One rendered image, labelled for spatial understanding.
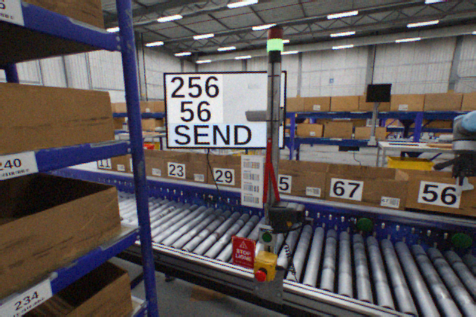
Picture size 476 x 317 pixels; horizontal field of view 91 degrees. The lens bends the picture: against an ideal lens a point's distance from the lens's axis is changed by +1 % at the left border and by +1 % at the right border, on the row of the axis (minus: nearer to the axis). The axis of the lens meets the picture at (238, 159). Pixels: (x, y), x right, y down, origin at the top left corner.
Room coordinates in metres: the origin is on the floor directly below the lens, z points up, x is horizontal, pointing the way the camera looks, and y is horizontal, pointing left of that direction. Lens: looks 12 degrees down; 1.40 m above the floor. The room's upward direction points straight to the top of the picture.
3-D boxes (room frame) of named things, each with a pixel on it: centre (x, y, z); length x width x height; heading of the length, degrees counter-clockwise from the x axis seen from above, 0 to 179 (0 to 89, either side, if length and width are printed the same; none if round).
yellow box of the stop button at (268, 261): (0.74, -0.13, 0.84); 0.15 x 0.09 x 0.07; 66
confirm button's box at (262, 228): (0.78, -0.11, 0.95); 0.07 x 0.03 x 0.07; 66
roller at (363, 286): (0.92, -0.54, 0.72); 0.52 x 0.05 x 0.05; 156
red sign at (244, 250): (0.82, -0.04, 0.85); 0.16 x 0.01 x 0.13; 66
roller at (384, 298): (0.90, -0.60, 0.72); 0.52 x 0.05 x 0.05; 156
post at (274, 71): (0.81, -0.12, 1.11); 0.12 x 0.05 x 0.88; 66
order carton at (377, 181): (1.34, -0.73, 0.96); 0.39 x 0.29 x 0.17; 66
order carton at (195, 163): (1.81, 0.35, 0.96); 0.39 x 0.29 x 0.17; 66
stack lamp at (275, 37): (0.81, -0.12, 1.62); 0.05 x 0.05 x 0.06
